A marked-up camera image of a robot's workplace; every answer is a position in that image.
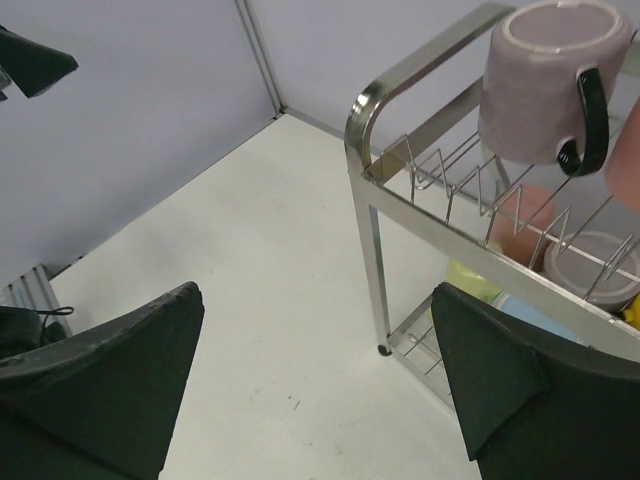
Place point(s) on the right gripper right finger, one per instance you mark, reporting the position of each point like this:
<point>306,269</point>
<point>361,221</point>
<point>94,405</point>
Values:
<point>531,404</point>

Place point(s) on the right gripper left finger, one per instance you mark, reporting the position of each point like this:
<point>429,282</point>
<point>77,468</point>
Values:
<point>102,403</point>

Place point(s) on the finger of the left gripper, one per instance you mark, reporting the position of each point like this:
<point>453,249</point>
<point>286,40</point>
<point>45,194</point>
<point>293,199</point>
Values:
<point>34,68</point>

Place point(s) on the light blue mug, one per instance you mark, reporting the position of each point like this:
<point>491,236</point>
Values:
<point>521,310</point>

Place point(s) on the yellow mug black handle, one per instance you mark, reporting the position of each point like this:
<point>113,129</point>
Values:
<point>631,314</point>

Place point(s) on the pale yellow mug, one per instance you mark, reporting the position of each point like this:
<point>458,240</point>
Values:
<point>471,282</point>

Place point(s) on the lilac ribbed mug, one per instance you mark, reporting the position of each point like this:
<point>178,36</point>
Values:
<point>593,267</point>

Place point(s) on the mauve upside-down mug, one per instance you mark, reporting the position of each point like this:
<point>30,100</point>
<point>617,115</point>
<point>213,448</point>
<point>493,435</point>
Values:
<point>551,70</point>

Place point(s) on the pink tall tumbler cup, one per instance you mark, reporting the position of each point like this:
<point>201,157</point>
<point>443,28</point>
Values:
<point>520,220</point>

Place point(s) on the steel dish rack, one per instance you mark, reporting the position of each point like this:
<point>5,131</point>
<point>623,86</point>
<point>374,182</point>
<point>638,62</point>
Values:
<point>445,216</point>

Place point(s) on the aluminium mounting rail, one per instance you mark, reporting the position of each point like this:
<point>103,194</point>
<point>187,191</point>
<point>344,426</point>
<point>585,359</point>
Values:
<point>25,303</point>

